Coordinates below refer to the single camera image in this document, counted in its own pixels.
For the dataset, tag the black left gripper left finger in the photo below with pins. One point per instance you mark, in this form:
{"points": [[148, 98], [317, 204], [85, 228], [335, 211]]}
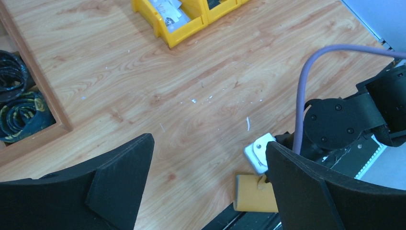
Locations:
{"points": [[103, 193]]}

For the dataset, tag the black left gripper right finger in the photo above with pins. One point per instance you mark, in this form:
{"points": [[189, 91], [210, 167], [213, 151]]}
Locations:
{"points": [[311, 196]]}

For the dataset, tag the yellow leather card holder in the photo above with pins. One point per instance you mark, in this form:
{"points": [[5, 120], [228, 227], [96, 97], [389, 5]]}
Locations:
{"points": [[254, 193]]}

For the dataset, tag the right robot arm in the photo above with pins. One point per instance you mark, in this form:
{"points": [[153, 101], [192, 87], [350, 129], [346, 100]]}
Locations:
{"points": [[378, 108]]}

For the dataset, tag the cards in left bin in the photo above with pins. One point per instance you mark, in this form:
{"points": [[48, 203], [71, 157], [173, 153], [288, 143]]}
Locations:
{"points": [[173, 16]]}

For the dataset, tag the rolled dark blue tie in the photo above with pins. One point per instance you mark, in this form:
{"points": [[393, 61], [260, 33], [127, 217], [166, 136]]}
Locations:
{"points": [[24, 116]]}

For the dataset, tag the wooden compartment tray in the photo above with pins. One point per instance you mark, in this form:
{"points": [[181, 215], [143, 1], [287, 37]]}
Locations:
{"points": [[41, 93]]}

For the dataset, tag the middle yellow bin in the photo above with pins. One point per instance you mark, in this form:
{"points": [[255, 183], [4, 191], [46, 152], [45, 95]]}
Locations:
{"points": [[216, 9]]}

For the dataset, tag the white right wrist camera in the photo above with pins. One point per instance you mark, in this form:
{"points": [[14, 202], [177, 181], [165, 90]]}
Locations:
{"points": [[256, 153]]}

